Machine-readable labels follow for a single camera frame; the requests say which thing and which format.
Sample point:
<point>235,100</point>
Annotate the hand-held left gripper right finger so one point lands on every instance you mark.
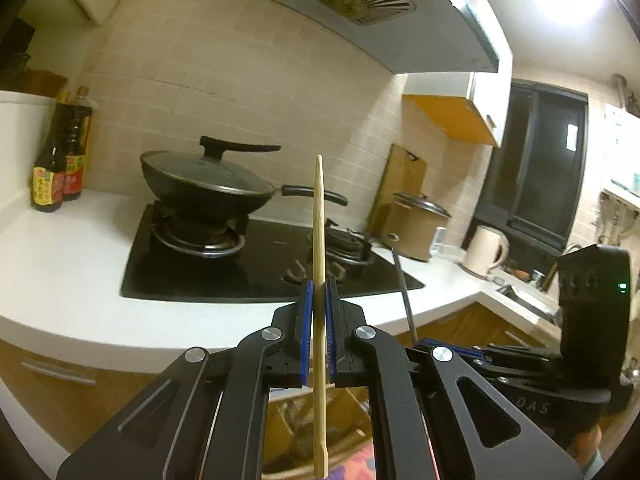
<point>331,340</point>

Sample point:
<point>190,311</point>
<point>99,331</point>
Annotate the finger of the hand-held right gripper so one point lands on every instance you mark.
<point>520,371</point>
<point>452,346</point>

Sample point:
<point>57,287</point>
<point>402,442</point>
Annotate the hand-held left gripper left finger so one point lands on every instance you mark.
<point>306,340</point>

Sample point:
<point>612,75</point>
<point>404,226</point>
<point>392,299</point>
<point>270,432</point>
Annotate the clear plastic spoon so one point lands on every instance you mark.
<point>406,300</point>

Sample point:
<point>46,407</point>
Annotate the light wooden chopstick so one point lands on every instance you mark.
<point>319,260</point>

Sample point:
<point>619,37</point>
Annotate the yellow plastic utensil basket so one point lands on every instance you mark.
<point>300,425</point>

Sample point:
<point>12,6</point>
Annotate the steel sink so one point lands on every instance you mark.
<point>525,302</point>

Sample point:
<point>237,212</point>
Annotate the cream electric kettle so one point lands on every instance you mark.
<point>482,252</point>

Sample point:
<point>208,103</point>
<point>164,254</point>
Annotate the small glass jar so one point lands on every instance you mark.
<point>438,242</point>

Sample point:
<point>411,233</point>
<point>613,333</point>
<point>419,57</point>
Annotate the black gas stove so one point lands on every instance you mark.
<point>225,270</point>

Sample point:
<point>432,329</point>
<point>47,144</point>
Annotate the beige rice cooker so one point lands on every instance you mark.
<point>410,230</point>

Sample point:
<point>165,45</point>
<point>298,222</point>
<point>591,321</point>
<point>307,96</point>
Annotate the floral tablecloth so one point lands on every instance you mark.
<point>357,467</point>

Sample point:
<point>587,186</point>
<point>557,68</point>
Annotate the dark window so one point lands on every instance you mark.
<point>540,170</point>

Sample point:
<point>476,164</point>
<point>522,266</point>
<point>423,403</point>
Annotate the wooden cutting board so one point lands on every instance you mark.
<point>400,175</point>

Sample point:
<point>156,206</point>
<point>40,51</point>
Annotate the black wok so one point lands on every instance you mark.
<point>200,195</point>

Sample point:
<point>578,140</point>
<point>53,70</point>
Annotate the glass wok lid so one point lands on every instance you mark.
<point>210,170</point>

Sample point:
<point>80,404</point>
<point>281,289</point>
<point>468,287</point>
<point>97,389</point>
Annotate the white kitchen countertop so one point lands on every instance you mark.
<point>75,285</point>

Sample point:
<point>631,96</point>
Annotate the wooden base cabinet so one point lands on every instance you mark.
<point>75,410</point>

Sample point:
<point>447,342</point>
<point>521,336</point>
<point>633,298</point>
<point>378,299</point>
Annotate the dark soy sauce bottle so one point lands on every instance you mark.
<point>47,175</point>
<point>75,160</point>

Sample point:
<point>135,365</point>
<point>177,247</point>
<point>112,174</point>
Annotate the grey range hood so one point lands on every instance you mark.
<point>380,15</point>

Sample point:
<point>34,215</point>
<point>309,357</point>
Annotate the orange box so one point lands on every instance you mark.
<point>45,84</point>

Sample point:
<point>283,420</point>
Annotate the wall rack with paper sheet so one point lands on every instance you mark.
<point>622,160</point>

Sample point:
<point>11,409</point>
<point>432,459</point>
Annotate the white and orange wall cabinet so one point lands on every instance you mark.
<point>465,105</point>

